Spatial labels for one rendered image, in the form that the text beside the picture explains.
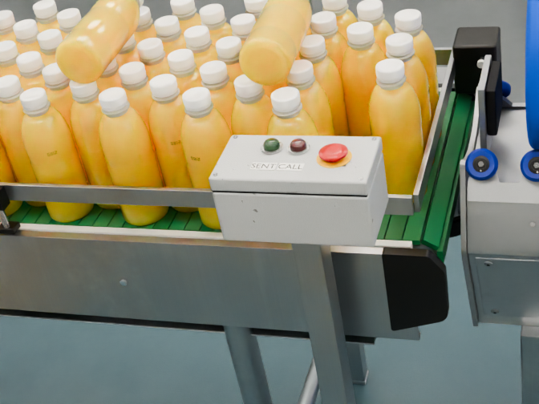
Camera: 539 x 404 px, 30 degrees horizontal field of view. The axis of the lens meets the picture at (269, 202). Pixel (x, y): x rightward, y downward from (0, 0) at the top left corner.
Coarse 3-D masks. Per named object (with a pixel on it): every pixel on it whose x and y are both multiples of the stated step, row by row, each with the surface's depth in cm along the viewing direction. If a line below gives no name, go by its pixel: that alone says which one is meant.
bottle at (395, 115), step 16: (400, 80) 137; (384, 96) 137; (400, 96) 137; (416, 96) 139; (368, 112) 141; (384, 112) 138; (400, 112) 137; (416, 112) 139; (384, 128) 139; (400, 128) 138; (416, 128) 140; (384, 144) 141; (400, 144) 140; (416, 144) 141; (384, 160) 142; (400, 160) 141; (416, 160) 142; (400, 176) 143; (416, 176) 144; (400, 192) 145
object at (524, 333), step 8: (528, 328) 160; (536, 328) 160; (528, 336) 159; (536, 336) 159; (528, 344) 160; (536, 344) 160; (528, 352) 161; (536, 352) 161; (528, 360) 162; (536, 360) 162; (528, 368) 163; (536, 368) 163; (528, 376) 164; (536, 376) 164; (528, 384) 165; (536, 384) 165; (528, 392) 166; (536, 392) 166; (528, 400) 168; (536, 400) 167
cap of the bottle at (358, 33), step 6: (354, 24) 148; (360, 24) 148; (366, 24) 148; (348, 30) 147; (354, 30) 147; (360, 30) 146; (366, 30) 146; (372, 30) 147; (348, 36) 147; (354, 36) 146; (360, 36) 146; (366, 36) 146; (372, 36) 147; (354, 42) 147; (360, 42) 146; (366, 42) 147
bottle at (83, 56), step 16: (112, 0) 152; (128, 0) 154; (96, 16) 148; (112, 16) 149; (128, 16) 152; (80, 32) 144; (96, 32) 145; (112, 32) 147; (128, 32) 152; (64, 48) 143; (80, 48) 143; (96, 48) 143; (112, 48) 147; (64, 64) 145; (80, 64) 145; (96, 64) 144; (80, 80) 146
